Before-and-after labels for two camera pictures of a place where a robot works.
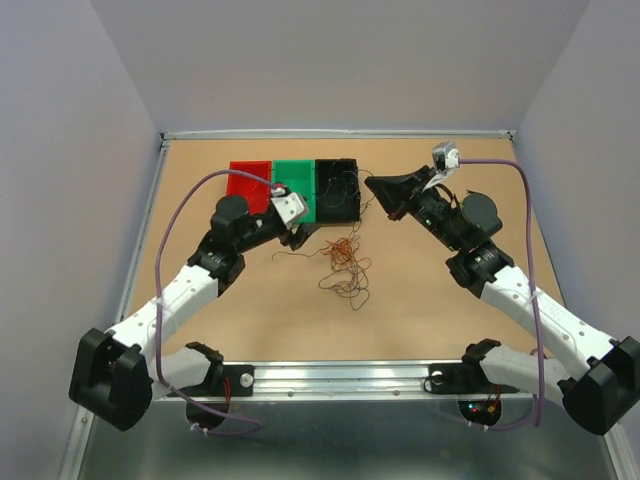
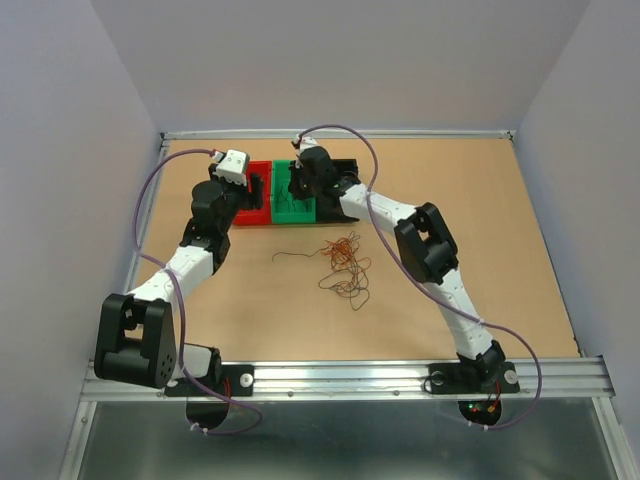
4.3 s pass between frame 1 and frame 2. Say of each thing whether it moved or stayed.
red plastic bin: stayed
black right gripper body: moved
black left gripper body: moved
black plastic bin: stayed
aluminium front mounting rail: stayed
